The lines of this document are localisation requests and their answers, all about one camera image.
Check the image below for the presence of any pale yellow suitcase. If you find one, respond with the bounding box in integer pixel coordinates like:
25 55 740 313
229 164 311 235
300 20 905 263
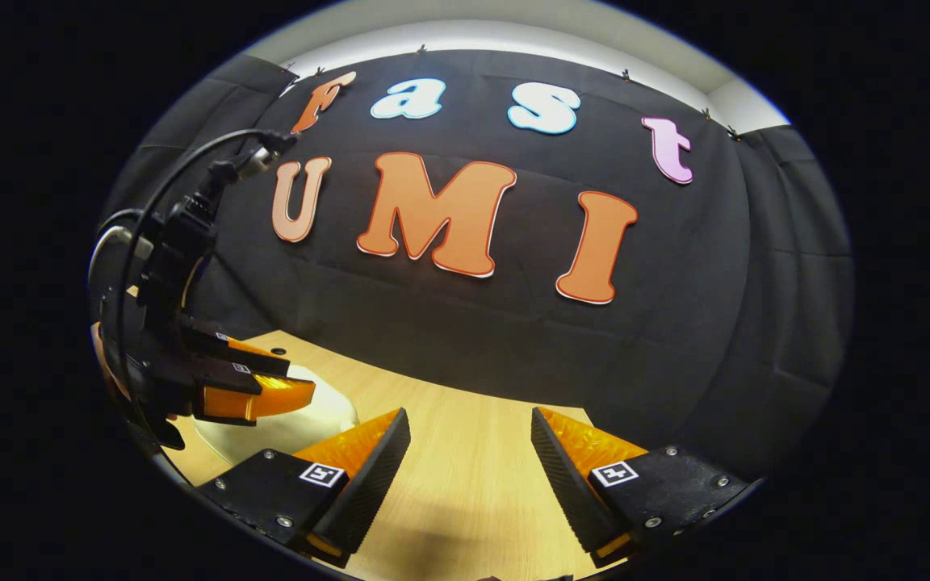
191 365 360 466

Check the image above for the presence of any grey cable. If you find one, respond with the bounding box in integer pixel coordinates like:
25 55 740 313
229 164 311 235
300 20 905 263
87 224 155 299

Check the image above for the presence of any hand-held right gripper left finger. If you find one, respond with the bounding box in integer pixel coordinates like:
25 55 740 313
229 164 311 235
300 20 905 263
193 408 412 566

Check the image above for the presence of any black cable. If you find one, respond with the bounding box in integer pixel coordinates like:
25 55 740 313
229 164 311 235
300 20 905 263
114 129 300 428

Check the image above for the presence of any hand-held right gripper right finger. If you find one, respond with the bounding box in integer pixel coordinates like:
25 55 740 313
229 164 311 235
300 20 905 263
530 406 760 567

